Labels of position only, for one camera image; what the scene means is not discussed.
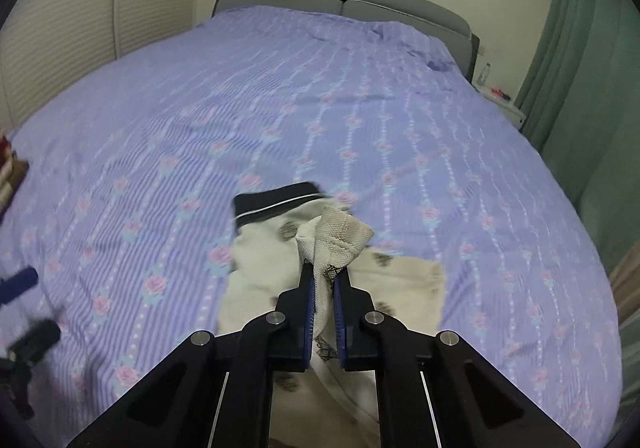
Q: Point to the white bear print polo shirt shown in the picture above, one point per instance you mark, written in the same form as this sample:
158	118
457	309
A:
296	235

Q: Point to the grey upholstered headboard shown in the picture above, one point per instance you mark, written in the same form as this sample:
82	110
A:
426	16

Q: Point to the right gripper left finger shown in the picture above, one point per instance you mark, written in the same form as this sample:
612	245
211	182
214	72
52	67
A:
295	338

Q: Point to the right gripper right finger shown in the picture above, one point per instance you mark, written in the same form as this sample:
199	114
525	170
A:
355	349

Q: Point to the red item on nightstand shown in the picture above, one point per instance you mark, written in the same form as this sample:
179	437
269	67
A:
501	94

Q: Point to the dark red folded garment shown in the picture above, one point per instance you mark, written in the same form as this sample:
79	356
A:
6	150

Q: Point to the white bedside table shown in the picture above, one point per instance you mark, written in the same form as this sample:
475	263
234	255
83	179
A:
508	108

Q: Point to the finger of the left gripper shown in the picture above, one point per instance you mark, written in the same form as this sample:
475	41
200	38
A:
36	342
13	287

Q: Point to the white louvered wardrobe doors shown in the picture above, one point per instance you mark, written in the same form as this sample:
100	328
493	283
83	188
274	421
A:
47	45

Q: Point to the green curtain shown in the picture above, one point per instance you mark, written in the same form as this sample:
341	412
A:
581	102

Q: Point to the clear plastic bottle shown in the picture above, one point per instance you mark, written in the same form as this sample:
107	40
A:
483	76

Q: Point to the purple floral bed cover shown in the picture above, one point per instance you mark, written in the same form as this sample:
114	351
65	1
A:
126	210

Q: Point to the beige sheer curtain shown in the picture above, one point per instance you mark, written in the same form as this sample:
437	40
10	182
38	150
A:
625	285

